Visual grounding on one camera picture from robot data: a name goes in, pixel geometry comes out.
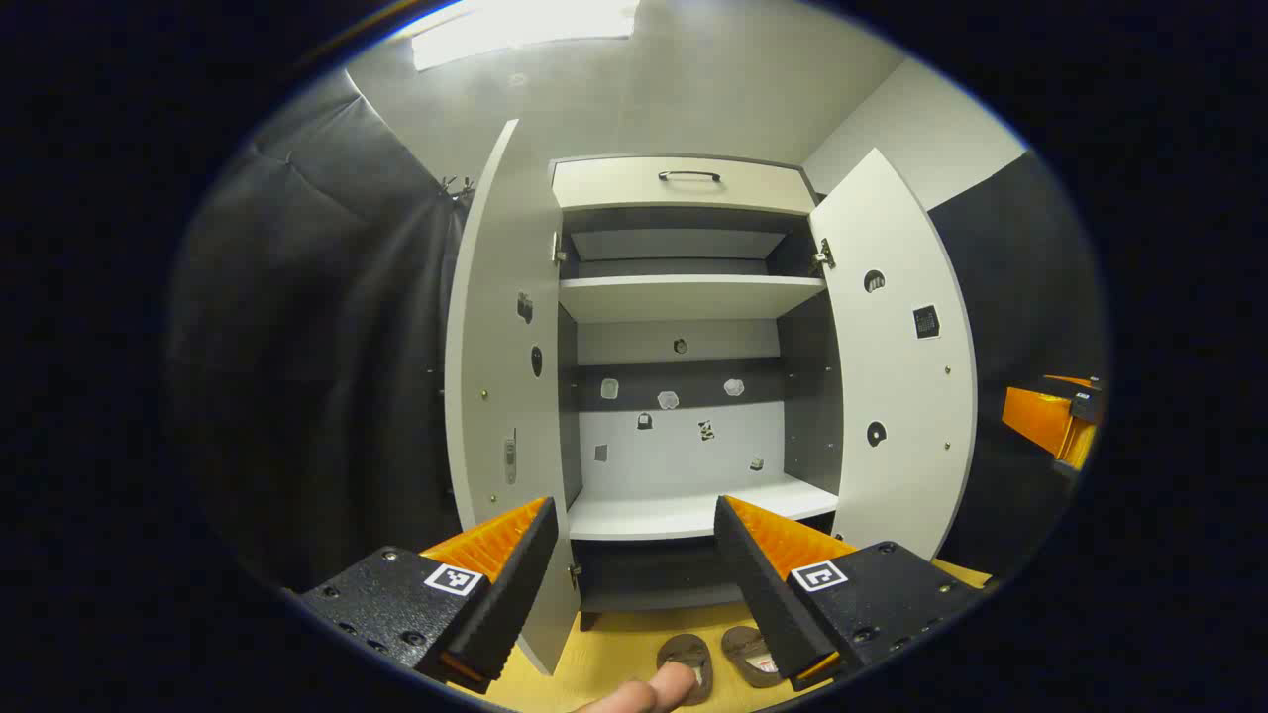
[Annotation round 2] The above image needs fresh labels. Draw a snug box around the brown fuzzy shoe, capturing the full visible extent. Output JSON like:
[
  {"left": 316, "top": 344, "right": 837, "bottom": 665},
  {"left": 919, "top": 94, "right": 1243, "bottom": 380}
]
[
  {"left": 721, "top": 626, "right": 784, "bottom": 689},
  {"left": 657, "top": 634, "right": 714, "bottom": 706}
]

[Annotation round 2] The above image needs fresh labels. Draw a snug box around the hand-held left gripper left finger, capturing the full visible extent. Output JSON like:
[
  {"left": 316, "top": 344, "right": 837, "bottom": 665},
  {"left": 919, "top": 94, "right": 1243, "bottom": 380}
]
[{"left": 295, "top": 497, "right": 561, "bottom": 694}]

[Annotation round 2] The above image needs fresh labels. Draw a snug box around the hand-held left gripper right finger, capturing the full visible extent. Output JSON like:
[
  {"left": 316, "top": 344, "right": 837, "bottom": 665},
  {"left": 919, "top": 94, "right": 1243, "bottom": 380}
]
[{"left": 713, "top": 495, "right": 987, "bottom": 692}]

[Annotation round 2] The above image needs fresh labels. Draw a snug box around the white cabinet door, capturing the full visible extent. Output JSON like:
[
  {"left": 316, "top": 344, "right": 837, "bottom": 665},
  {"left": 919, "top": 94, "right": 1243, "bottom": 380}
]
[
  {"left": 444, "top": 119, "right": 582, "bottom": 676},
  {"left": 807, "top": 149, "right": 979, "bottom": 560}
]

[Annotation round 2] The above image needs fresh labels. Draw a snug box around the ceiling light panel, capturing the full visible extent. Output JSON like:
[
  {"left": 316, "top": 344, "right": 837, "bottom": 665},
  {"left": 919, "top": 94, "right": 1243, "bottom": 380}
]
[{"left": 411, "top": 0, "right": 640, "bottom": 70}]

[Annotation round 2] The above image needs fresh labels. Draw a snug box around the black backdrop cloth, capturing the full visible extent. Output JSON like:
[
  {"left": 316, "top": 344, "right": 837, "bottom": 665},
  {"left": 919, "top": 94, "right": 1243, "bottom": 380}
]
[
  {"left": 166, "top": 69, "right": 467, "bottom": 590},
  {"left": 928, "top": 151, "right": 1106, "bottom": 580}
]

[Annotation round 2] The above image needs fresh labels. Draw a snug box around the white shoe cabinet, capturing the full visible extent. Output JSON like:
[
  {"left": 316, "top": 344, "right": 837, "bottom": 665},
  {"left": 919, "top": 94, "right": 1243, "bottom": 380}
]
[{"left": 550, "top": 155, "right": 843, "bottom": 630}]

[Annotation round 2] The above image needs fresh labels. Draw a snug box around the white cabinet drawer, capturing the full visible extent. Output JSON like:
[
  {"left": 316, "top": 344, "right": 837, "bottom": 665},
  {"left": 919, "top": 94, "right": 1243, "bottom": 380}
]
[{"left": 552, "top": 156, "right": 818, "bottom": 216}]

